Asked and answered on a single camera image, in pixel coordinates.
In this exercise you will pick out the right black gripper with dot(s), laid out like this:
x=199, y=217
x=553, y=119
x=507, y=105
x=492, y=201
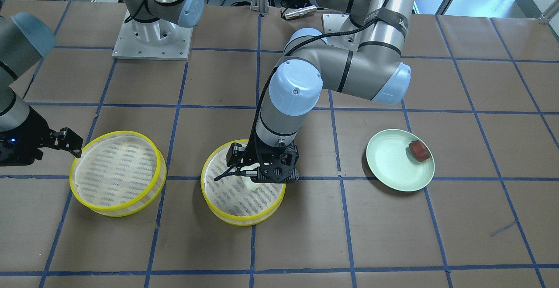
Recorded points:
x=27, y=133

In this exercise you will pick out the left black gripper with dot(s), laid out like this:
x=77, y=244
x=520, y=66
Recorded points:
x=234, y=152

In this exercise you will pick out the yellow steamer basket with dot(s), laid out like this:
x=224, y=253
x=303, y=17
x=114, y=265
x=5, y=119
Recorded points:
x=118, y=174
x=230, y=201

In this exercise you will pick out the red-brown bun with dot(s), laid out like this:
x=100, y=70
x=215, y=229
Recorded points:
x=419, y=150

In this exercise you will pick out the white steamed bun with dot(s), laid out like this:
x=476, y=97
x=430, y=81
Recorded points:
x=250, y=185

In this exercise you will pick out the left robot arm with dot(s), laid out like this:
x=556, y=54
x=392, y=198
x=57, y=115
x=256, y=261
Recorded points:
x=361, y=60

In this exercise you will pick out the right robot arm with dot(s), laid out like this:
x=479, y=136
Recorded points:
x=25, y=39

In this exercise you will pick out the light green plate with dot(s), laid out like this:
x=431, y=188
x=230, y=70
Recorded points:
x=393, y=164

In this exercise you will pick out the silver cylindrical connector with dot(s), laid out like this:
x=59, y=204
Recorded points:
x=298, y=13

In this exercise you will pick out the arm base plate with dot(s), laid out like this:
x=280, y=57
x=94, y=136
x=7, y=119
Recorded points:
x=159, y=40
x=333, y=23

